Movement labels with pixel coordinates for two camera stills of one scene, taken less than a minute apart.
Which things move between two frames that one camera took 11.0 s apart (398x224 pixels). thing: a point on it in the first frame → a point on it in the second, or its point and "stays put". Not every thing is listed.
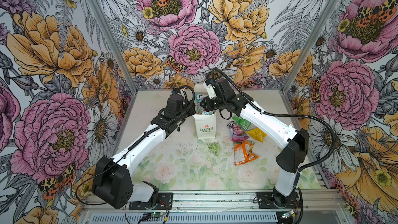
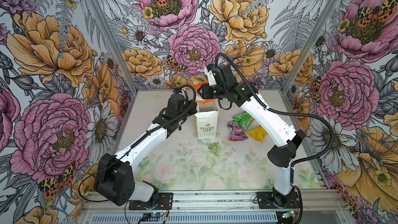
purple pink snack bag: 238,134 stays put
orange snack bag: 242,152 → 197,82
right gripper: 207,105 → 206,93
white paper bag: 205,125 stays put
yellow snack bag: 257,134 stays put
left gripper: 191,106 stays put
